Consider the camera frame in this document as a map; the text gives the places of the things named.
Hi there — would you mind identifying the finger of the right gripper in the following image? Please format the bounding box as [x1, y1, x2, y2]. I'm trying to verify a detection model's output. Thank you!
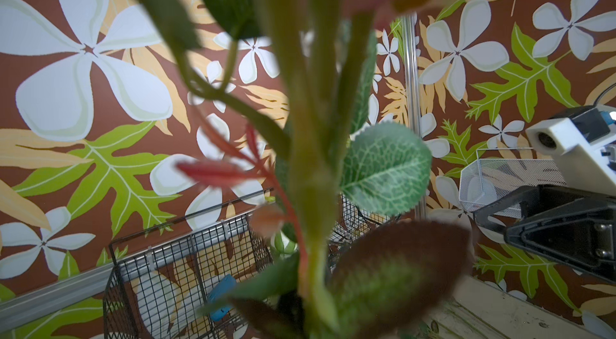
[474, 184, 615, 283]

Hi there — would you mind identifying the large pink carnation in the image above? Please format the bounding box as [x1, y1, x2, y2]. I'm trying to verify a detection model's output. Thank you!
[138, 0, 471, 338]

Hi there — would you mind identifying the white mesh basket right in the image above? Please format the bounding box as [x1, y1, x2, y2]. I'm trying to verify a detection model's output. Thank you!
[459, 159, 566, 212]

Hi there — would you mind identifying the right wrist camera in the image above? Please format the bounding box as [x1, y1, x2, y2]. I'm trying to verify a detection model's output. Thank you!
[526, 104, 615, 196]

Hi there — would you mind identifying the black wire basket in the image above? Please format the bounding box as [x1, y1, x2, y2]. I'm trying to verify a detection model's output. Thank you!
[102, 188, 400, 339]

